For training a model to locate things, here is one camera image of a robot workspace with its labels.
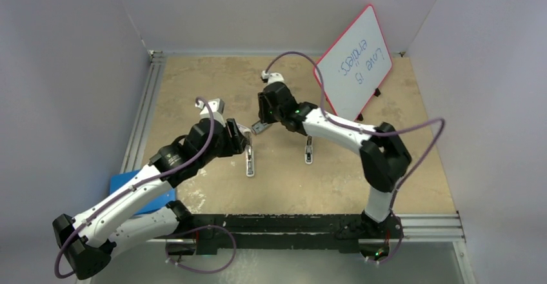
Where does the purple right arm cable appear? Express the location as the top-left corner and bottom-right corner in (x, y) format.
(263, 51), (446, 266)

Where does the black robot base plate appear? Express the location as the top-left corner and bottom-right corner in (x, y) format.
(165, 214), (404, 258)

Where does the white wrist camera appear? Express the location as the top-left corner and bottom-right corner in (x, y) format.
(195, 98), (225, 126)
(261, 71), (284, 85)

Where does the white stapler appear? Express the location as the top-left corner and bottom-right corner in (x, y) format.
(237, 124), (255, 178)
(304, 136), (313, 165)

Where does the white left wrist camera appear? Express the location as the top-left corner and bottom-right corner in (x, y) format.
(195, 98), (225, 126)

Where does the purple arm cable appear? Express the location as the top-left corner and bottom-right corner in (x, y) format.
(263, 51), (446, 266)
(54, 97), (237, 279)

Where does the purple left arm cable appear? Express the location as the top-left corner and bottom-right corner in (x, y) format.
(54, 97), (237, 279)

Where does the black whiteboard easel stand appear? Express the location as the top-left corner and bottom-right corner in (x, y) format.
(355, 88), (381, 121)

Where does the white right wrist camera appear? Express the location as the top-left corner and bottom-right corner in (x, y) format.
(261, 71), (284, 85)

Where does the blue plastic board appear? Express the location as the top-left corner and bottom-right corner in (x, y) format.
(109, 168), (177, 217)

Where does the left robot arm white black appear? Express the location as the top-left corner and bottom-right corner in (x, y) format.
(52, 117), (252, 279)

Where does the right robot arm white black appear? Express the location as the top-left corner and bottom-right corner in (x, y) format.
(257, 82), (412, 237)

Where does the red framed whiteboard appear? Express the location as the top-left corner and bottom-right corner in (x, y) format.
(313, 5), (393, 121)

